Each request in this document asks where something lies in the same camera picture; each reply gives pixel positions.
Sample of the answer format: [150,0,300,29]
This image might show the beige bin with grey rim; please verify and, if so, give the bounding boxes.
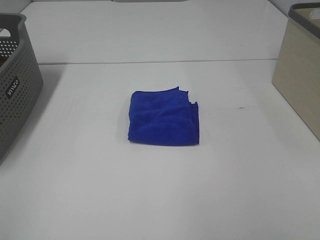
[272,2,320,138]

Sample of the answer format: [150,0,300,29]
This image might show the grey perforated plastic basket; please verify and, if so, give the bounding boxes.
[0,13,44,158]

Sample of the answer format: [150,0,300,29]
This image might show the blue towel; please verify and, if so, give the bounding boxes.
[128,86,200,147]

